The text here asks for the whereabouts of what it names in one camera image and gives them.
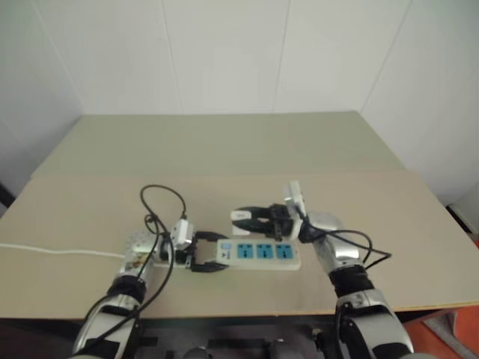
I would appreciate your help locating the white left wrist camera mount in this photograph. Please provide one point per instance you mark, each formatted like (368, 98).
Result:
(183, 233)

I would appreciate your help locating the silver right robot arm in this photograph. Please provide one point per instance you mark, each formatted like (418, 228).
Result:
(338, 251)

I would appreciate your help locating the white charger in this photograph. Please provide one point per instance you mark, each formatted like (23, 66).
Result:
(240, 215)

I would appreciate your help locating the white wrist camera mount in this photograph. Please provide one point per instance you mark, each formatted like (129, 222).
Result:
(183, 233)
(295, 200)

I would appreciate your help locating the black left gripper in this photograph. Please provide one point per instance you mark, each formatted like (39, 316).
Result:
(185, 256)

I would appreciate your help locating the dark rounded shape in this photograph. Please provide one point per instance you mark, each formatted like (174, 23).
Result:
(197, 353)
(278, 349)

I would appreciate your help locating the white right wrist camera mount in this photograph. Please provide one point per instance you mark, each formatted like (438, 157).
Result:
(295, 200)

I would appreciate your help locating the orange floor mat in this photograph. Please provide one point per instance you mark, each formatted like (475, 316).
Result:
(449, 344)

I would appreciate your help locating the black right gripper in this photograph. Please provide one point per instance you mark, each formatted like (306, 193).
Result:
(278, 223)

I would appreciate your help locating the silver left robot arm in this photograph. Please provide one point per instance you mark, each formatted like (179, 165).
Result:
(112, 325)

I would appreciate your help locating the white power strip blue sockets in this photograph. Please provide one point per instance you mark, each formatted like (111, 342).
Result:
(263, 251)

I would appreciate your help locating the dark object at wall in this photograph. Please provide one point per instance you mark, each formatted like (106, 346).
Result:
(4, 198)

